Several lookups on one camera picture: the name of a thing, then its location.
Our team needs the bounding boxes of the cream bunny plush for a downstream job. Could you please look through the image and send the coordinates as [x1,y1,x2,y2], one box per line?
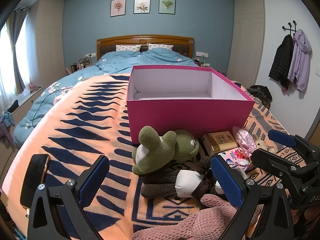
[255,140,276,154]

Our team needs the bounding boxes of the pink satin drawstring pouch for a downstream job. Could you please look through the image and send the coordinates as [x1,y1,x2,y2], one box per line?
[232,126,257,158]

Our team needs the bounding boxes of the floral pink tissue pack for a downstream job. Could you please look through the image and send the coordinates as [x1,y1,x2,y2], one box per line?
[218,147,253,172]

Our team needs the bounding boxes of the pink knitted bear plush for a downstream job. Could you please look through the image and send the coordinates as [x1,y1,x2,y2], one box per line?
[132,193,263,240]

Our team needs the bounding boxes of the beige tissue pack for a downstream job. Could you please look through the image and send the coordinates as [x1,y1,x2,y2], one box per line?
[201,131,238,157]

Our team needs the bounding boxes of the brown knitted monkey plush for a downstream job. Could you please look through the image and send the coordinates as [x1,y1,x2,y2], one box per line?
[140,156,224,200]

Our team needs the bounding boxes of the green frog plush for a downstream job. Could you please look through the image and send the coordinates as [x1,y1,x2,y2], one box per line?
[132,126,200,176]

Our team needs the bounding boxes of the dark clothes pile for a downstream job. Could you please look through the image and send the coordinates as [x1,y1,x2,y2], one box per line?
[247,85,272,109]

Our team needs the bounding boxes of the black jacket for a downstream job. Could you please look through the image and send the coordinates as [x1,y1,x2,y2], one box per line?
[268,34,294,89]

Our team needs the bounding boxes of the lilac hoodie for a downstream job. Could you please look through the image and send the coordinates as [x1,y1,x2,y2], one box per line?
[287,29,312,93]

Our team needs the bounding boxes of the orange patterned blanket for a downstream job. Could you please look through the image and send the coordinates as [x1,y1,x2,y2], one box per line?
[1,73,308,240]

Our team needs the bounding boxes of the clothes pile on windowsill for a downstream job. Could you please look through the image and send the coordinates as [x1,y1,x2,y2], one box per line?
[0,100,19,147]

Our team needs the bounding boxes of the pink cardboard storage box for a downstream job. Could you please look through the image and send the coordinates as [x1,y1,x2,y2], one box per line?
[126,65,254,144]

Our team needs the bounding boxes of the blue floral duvet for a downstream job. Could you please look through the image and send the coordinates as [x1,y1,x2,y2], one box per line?
[13,48,196,148]

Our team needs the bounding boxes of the right floral pillow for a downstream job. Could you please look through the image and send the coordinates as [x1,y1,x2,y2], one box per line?
[147,43,174,50]

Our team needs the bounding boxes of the floral pillow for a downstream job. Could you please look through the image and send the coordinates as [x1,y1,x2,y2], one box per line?
[147,43,174,50]
[116,44,141,52]

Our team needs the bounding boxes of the wooden headboard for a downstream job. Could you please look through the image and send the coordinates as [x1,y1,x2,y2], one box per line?
[96,34,194,60]

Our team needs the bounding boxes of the left floral pillow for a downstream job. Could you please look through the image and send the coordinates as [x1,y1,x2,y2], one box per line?
[116,44,141,52]

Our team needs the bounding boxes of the green leaf framed picture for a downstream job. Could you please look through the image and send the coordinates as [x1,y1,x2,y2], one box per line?
[158,0,176,15]

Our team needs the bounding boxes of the grey curtains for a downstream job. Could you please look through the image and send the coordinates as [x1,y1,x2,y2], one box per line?
[0,4,32,113]

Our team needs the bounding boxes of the white flower framed picture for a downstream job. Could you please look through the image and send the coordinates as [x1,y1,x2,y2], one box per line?
[133,0,151,14]

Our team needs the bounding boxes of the pink flower framed picture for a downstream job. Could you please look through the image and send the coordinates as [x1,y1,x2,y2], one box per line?
[110,0,126,17]

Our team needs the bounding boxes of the black charging cable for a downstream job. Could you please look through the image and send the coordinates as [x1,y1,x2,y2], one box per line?
[31,87,73,128]

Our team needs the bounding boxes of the black wall coat hook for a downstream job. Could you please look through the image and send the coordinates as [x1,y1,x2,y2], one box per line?
[281,20,297,36]

